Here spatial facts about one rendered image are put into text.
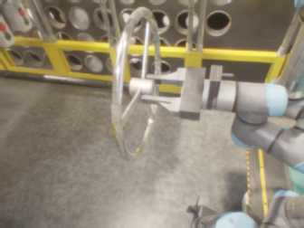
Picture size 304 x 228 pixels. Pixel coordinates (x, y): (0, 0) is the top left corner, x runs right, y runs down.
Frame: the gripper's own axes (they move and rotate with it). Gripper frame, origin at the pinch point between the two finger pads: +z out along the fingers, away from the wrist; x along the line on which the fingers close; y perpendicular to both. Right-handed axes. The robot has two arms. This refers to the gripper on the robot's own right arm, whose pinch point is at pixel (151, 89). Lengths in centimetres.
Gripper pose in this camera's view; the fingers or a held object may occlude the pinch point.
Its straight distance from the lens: 61.4
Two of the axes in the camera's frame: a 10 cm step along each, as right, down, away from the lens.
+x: 2.0, -8.9, 4.2
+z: -9.7, -1.2, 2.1
